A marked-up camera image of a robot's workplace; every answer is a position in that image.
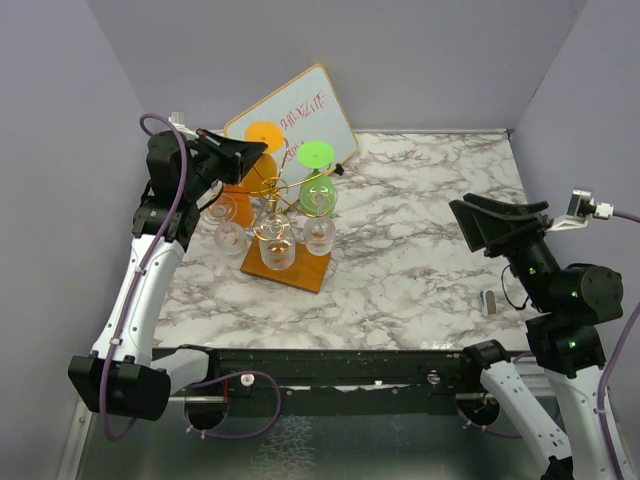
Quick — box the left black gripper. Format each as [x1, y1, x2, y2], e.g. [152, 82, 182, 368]
[184, 127, 269, 200]

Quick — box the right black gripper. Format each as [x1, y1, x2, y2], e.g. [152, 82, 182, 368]
[451, 189, 560, 309]

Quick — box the yellow plastic wine glass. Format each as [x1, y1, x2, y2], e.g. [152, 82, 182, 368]
[238, 121, 286, 194]

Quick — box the orange plastic wine glass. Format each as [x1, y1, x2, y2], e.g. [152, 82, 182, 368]
[212, 185, 254, 229]

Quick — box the green plastic wine glass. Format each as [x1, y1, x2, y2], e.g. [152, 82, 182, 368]
[297, 141, 338, 216]

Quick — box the clear ribbed goblet glass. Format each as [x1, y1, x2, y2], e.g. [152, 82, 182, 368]
[255, 213, 296, 271]

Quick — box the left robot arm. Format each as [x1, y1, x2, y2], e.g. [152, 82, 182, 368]
[68, 129, 267, 421]

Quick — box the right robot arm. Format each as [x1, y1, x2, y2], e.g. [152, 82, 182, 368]
[449, 189, 638, 479]

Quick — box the clear glass hanging on rack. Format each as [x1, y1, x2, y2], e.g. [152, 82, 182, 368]
[303, 193, 336, 257]

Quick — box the small grey block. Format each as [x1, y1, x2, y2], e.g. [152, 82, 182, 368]
[479, 290, 498, 316]

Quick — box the white board yellow frame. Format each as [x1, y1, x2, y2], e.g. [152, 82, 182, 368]
[224, 64, 358, 184]

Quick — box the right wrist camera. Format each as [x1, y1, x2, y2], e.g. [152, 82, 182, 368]
[546, 188, 614, 232]

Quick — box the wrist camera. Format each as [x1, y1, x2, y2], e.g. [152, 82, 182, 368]
[546, 188, 614, 232]
[168, 111, 198, 140]

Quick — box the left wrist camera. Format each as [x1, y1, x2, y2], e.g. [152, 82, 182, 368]
[168, 111, 198, 140]

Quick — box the gold wire glass rack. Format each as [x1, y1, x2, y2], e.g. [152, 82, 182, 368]
[238, 127, 331, 293]

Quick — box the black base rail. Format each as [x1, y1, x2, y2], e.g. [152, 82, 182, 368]
[178, 347, 485, 418]

